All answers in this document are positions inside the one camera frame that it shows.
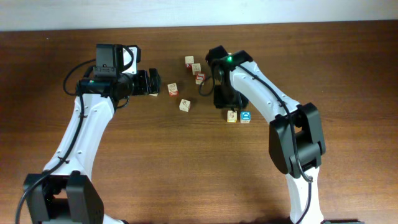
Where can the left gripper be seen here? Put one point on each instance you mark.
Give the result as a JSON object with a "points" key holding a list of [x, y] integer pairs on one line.
{"points": [[144, 86]]}

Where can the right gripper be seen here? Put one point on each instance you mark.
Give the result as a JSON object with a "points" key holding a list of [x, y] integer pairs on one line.
{"points": [[242, 103]]}

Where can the wooden picture block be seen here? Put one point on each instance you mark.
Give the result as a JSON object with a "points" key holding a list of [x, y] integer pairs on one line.
{"points": [[185, 105], [232, 116]]}

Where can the blue letter D block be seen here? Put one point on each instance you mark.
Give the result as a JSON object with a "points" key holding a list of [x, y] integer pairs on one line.
{"points": [[245, 117]]}

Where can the red letter I block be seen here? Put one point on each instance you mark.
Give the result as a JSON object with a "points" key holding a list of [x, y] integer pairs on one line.
{"points": [[200, 77]]}

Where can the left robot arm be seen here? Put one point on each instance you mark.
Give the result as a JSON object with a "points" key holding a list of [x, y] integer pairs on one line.
{"points": [[63, 192]]}

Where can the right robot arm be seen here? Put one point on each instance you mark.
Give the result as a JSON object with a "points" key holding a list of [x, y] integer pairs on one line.
{"points": [[296, 140]]}

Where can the snail picture block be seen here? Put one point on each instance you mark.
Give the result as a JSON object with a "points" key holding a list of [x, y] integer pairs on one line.
{"points": [[173, 90]]}

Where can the letter E block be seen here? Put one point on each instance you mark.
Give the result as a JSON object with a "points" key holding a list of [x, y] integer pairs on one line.
{"points": [[189, 61]]}

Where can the letter K block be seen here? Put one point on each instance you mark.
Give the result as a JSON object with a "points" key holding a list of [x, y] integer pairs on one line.
{"points": [[196, 68]]}

